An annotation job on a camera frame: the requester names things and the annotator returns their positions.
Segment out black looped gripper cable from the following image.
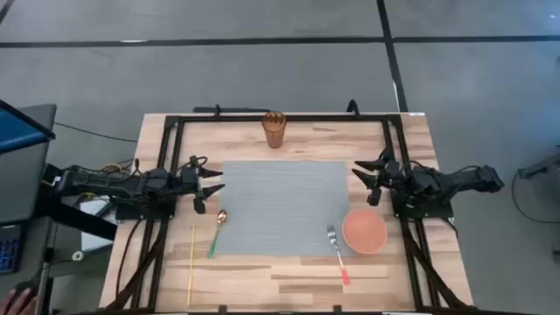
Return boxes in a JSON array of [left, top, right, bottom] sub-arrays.
[[174, 155, 209, 171]]

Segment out grey stand base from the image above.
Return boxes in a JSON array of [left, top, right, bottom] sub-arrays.
[[518, 146, 560, 180]]

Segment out grey woven placemat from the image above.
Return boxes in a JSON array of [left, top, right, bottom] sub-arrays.
[[213, 160, 354, 258]]

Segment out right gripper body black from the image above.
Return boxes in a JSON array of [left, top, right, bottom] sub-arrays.
[[367, 147, 402, 207]]

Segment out computer monitor with blue screen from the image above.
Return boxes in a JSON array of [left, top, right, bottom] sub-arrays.
[[0, 99, 57, 155]]

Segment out person's hand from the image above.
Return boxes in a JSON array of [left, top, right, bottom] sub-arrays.
[[0, 288, 39, 315]]

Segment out thin yellow stick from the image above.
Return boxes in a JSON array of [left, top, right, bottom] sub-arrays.
[[187, 225, 196, 306]]

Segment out black diagonal support beam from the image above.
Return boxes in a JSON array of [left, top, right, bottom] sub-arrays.
[[37, 196, 118, 241]]

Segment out black keyboard with lit keys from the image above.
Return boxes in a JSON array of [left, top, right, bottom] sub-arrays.
[[0, 222, 23, 276]]

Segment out black curved floor cable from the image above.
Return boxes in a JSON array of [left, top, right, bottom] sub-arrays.
[[510, 171, 560, 225]]

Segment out amber ribbed plastic cup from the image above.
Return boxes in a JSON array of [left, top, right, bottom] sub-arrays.
[[262, 111, 288, 150]]

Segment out spoon with green handle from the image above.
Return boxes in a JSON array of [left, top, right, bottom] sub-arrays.
[[206, 209, 228, 259]]

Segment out black metal table frame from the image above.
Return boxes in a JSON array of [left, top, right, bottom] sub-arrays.
[[104, 114, 474, 315]]

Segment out black clamp bar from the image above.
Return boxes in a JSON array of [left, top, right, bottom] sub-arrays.
[[193, 104, 271, 116]]

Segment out thin black floor cable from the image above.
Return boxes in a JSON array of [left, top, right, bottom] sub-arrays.
[[54, 122, 139, 144]]

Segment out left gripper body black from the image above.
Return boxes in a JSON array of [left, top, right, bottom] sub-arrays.
[[179, 155, 207, 215]]

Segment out fork with orange-red handle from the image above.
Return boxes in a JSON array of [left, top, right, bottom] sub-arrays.
[[326, 224, 352, 287]]

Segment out pink ceramic bowl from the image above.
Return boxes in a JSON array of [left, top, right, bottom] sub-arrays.
[[341, 208, 389, 255]]

